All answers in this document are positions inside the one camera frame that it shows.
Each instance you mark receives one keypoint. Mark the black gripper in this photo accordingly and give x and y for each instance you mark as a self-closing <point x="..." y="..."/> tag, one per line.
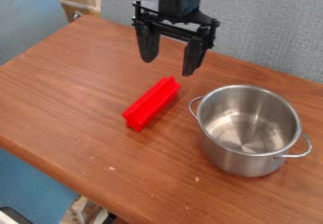
<point x="178" y="19"/>

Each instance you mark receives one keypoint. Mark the red rectangular block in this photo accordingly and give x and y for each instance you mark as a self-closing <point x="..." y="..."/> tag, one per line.
<point x="151" y="103"/>

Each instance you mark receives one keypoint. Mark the stainless steel pot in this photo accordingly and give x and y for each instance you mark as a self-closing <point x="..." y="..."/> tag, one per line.
<point x="251" y="127"/>

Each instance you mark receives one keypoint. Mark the white table leg frame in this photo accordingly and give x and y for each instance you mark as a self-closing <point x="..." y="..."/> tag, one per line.
<point x="84" y="212"/>

